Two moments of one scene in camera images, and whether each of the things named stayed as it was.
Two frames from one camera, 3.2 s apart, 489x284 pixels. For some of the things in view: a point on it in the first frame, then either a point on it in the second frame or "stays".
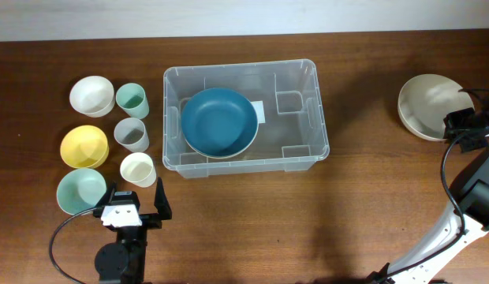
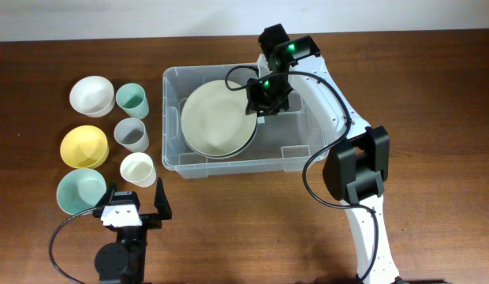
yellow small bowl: [85, 147] stays
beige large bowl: [210, 156] stays
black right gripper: [451, 121] → [255, 102]
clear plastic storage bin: [292, 139] stays
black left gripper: [154, 220] stays
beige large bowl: [425, 100] → [214, 120]
